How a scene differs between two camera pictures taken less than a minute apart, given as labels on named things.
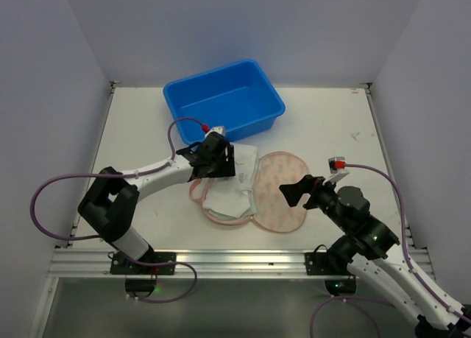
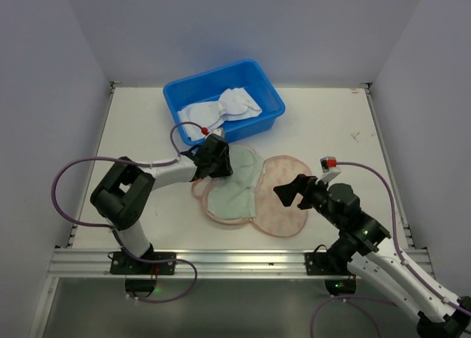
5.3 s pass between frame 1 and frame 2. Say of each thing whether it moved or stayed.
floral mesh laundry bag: stayed
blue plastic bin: stayed
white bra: moved
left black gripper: stayed
